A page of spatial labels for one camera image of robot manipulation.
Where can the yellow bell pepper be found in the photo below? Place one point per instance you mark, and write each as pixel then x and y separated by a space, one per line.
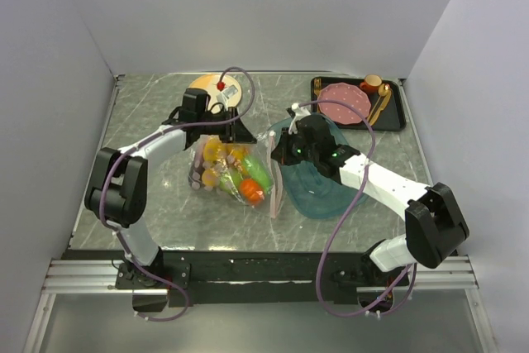
pixel 215 151

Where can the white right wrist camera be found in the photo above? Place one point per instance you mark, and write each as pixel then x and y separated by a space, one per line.
pixel 297 113

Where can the orange cup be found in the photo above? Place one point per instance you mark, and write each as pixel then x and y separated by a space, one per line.
pixel 371 84

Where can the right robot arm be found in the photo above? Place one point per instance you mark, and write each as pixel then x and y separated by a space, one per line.
pixel 434 224

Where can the orange fruit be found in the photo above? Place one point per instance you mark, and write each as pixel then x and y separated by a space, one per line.
pixel 210 178

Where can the pink polka dot plate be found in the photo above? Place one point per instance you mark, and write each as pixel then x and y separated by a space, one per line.
pixel 344 104

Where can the gold fork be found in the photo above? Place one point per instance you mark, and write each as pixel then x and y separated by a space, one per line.
pixel 317 87

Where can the green bitter gourd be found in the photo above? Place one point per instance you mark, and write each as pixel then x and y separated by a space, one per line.
pixel 257 171

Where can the green apple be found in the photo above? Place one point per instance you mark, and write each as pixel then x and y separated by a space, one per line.
pixel 229 181

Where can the aluminium rail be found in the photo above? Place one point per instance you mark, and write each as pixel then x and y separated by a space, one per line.
pixel 100 276

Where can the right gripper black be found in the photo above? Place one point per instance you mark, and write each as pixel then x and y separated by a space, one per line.
pixel 282 153

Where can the orange pumpkin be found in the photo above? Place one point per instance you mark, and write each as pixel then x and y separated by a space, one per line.
pixel 252 192

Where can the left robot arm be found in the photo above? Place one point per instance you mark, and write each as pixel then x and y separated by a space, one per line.
pixel 117 188

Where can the gold spoon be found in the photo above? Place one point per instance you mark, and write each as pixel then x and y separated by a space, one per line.
pixel 382 94

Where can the black base frame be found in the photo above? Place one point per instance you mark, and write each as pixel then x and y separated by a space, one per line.
pixel 208 277

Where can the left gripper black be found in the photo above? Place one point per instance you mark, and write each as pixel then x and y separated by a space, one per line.
pixel 236 132

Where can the teal transparent food tray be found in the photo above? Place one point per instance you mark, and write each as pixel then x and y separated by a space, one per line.
pixel 313 195

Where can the orange mango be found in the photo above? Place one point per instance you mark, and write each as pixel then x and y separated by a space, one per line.
pixel 236 158

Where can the cream and orange plate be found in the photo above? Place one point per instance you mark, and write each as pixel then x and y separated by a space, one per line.
pixel 208 83

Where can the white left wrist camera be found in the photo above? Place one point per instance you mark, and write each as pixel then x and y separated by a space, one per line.
pixel 230 96

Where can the clear pink-dotted zip bag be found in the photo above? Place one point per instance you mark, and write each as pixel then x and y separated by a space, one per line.
pixel 262 150

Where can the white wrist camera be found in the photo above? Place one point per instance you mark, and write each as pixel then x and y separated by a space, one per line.
pixel 230 96
pixel 297 113

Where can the purple eggplant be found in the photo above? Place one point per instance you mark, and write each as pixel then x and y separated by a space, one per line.
pixel 196 171

